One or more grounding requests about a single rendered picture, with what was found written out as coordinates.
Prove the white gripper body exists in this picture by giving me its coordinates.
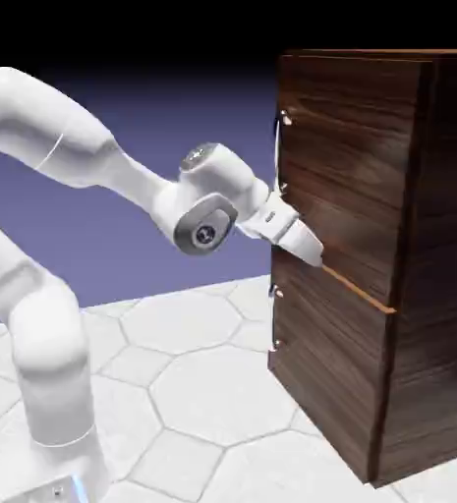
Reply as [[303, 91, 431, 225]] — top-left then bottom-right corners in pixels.
[[277, 218, 325, 269]]

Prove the dark wood tall door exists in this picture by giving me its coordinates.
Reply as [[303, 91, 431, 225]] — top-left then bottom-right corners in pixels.
[[271, 54, 424, 308]]

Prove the dark wood short door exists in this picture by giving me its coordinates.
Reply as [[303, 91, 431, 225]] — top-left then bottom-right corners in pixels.
[[267, 247, 397, 483]]

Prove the dark wood cabinet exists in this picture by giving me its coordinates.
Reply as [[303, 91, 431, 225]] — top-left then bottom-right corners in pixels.
[[267, 49, 457, 488]]

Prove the short curved metal handle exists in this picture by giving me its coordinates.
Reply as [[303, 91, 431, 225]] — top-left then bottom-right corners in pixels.
[[267, 283, 285, 354]]

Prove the long curved metal handle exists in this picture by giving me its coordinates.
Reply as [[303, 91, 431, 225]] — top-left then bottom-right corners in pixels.
[[272, 109, 294, 196]]

